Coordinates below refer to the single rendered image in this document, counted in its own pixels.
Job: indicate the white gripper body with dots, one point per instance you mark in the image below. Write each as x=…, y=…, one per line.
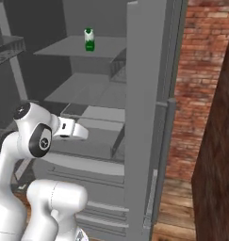
x=79, y=130

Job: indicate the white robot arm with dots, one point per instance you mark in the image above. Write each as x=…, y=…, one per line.
x=12, y=175

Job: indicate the grey open fridge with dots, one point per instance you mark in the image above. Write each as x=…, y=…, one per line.
x=87, y=94

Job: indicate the green and white milk carton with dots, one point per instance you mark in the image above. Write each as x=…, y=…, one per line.
x=89, y=40

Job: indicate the dark brown wooden cabinet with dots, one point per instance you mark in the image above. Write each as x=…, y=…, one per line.
x=217, y=150

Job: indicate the grey fridge door with shelves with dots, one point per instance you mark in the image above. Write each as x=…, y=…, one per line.
x=7, y=62

